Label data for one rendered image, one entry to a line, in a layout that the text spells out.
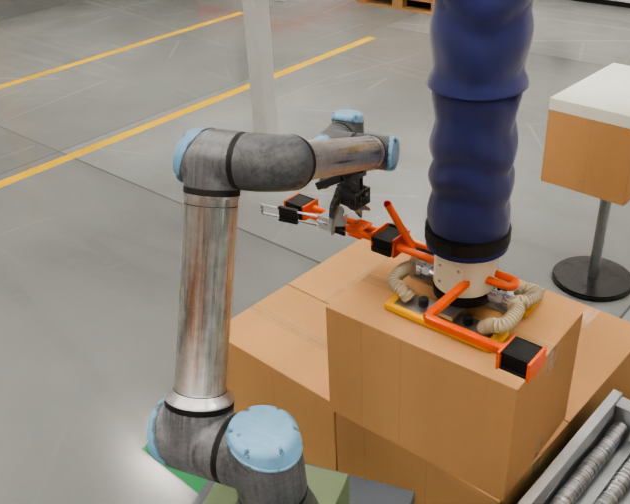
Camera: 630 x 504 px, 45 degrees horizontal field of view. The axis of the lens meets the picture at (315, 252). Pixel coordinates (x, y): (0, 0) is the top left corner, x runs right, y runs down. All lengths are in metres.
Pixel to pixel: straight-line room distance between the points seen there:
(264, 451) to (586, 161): 2.36
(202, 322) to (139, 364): 2.04
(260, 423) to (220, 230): 0.40
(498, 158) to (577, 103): 1.63
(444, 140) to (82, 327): 2.49
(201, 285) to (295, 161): 0.32
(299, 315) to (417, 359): 0.86
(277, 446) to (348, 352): 0.73
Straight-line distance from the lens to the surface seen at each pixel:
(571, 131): 3.54
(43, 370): 3.74
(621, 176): 3.50
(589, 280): 4.10
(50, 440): 3.37
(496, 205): 1.95
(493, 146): 1.87
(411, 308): 2.14
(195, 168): 1.54
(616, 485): 2.34
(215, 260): 1.56
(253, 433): 1.59
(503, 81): 1.81
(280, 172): 1.49
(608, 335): 2.87
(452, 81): 1.81
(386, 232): 2.25
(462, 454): 2.20
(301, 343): 2.72
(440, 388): 2.09
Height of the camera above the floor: 2.22
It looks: 31 degrees down
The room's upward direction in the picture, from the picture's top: 3 degrees counter-clockwise
